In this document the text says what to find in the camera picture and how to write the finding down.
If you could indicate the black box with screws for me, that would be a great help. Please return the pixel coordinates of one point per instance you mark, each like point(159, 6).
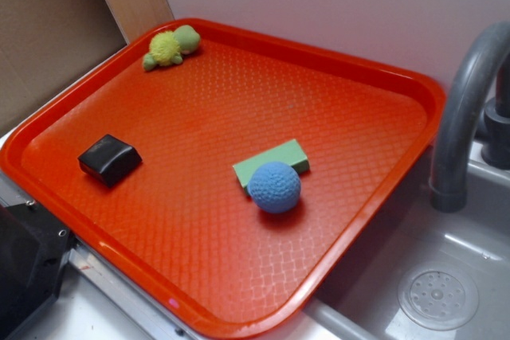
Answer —
point(34, 251)

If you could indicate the round sink drain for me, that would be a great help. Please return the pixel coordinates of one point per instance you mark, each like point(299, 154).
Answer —
point(438, 296)

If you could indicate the blue textured ball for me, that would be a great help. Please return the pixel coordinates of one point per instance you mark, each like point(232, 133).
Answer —
point(275, 187)

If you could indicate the green rectangular block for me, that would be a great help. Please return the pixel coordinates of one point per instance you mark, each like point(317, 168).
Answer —
point(291, 153)

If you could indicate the dark faucet handle knob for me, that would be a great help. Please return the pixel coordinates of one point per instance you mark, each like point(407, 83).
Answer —
point(496, 118)

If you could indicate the black curved block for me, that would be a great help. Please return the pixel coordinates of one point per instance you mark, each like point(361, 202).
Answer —
point(109, 160)

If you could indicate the green yellow plush turtle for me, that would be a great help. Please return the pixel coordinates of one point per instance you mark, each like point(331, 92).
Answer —
point(169, 47)

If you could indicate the red plastic tray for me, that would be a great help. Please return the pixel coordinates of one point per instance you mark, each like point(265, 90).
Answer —
point(180, 225)

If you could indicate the grey curved faucet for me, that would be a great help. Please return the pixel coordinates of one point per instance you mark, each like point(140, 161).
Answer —
point(473, 86)

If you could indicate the grey toy sink basin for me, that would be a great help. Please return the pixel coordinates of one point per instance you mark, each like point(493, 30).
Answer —
point(359, 298)

